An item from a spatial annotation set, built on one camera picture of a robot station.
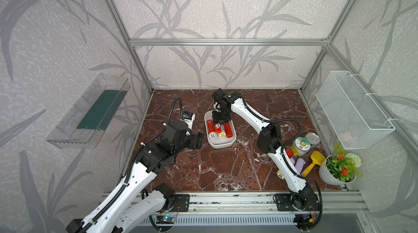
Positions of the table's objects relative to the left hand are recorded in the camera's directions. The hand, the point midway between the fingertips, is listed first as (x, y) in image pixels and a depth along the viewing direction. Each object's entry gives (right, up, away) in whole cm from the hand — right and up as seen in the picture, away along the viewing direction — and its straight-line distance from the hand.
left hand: (197, 132), depth 72 cm
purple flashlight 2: (+52, -19, +12) cm, 56 cm away
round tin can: (+62, -7, +17) cm, 65 cm away
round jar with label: (+53, -9, +13) cm, 55 cm away
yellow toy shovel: (+62, -16, +14) cm, 66 cm away
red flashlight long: (+16, -3, +24) cm, 29 cm away
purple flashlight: (+12, -5, +22) cm, 26 cm away
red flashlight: (+5, -1, +27) cm, 28 cm away
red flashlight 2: (+48, -13, +14) cm, 51 cm away
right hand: (+7, +2, +23) cm, 24 cm away
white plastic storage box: (+10, -9, +20) cm, 25 cm away
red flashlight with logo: (+9, -2, +19) cm, 22 cm away
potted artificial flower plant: (+61, -15, -3) cm, 63 cm away
